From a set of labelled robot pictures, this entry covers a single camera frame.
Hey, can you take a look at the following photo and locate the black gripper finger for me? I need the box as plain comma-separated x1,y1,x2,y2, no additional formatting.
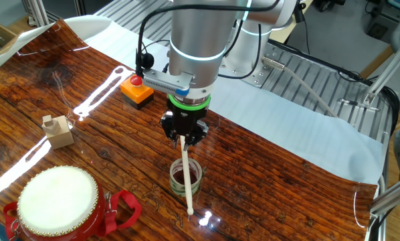
186,121,210,147
159,112,183,147

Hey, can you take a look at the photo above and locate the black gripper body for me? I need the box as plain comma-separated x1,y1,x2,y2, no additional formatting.
167,106,207,130

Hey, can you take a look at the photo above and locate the white wooden drumstick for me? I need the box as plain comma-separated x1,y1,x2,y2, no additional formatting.
179,135,195,216

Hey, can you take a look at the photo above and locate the orange emergency stop button box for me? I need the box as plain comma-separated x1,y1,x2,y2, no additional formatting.
120,74,155,110

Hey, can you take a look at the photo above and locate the patterned adhesive tape roll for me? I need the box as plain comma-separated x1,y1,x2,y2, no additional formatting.
169,157,203,197

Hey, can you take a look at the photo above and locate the wood grain table mat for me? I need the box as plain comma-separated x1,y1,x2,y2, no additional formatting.
0,19,379,241

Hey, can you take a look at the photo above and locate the white table sheet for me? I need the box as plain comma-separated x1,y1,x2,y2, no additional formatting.
63,15,385,185

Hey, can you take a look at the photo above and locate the wooden block with peg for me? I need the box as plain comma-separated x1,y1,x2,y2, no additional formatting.
41,114,75,150

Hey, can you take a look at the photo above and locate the cardboard box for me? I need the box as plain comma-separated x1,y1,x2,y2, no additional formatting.
0,18,19,63

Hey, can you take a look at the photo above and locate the green flange ring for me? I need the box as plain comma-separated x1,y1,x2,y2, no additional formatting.
168,94,211,112

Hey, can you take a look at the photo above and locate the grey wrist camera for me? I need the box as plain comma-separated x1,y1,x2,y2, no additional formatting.
141,68,195,98

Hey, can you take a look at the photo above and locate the black camera cable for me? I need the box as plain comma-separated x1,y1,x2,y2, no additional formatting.
135,0,281,80

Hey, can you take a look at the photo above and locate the grey cable with metal connector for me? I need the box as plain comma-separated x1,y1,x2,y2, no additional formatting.
262,56,338,118

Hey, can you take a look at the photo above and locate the red drum with strap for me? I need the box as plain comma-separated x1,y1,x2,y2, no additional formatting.
3,165,143,241

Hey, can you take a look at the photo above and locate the aluminium frame post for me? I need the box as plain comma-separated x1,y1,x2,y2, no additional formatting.
363,39,400,105
369,171,400,218

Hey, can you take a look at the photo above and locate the black cable bundle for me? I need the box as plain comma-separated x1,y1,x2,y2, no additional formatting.
336,70,400,135

